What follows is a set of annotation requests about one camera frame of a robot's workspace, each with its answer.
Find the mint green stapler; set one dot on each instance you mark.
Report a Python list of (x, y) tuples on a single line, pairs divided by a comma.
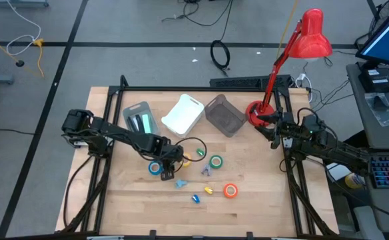
[(146, 123)]

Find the small black computer box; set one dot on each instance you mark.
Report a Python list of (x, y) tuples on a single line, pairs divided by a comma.
[(377, 80)]

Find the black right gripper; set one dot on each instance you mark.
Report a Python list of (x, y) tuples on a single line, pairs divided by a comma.
[(287, 128)]

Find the white plastic bin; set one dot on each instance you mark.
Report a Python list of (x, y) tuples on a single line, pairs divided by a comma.
[(182, 116)]

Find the green tape roll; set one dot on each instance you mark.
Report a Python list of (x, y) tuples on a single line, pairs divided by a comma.
[(210, 162)]

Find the black stapler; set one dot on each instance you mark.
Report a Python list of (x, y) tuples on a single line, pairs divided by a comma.
[(135, 123)]

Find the red desk lamp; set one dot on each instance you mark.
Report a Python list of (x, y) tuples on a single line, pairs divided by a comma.
[(311, 40)]

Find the yellow mini stapler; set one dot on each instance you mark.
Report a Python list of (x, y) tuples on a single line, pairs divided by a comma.
[(208, 190)]

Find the black aluminium table frame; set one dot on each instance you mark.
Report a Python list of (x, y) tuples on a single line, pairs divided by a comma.
[(198, 89)]

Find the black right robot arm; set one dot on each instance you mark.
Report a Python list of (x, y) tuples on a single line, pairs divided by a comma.
[(334, 150)]

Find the dark translucent plastic bin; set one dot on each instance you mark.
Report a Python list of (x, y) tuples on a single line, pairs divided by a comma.
[(224, 116)]

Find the computer monitor with blue screen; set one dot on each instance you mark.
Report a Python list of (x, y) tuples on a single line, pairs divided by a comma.
[(387, 40)]

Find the grey plastic bin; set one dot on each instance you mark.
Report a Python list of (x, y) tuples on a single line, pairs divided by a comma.
[(128, 111)]

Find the yellow lidded container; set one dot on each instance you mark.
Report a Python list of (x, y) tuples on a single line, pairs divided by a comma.
[(354, 181)]

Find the blue mini stapler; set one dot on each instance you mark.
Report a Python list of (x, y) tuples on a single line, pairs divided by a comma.
[(196, 199)]

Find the clear plastic bag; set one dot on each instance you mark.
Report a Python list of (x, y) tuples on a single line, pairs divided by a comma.
[(381, 110)]

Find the black power strip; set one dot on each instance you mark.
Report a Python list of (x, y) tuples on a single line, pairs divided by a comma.
[(241, 81)]

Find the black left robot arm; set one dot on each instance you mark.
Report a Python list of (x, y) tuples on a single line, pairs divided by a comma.
[(121, 135)]

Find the white paper sheet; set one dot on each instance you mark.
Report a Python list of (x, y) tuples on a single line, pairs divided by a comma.
[(337, 171)]

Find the orange tape roll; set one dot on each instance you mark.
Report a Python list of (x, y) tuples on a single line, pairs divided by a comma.
[(225, 191)]

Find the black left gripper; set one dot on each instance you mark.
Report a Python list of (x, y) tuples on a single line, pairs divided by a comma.
[(169, 156)]

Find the blue tape roll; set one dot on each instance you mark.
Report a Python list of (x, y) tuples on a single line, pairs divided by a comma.
[(150, 168)]

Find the yellow tape roll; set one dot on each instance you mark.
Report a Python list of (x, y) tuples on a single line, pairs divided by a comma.
[(189, 161)]

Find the light blue staple remover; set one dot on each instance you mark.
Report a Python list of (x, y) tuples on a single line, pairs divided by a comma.
[(180, 184)]

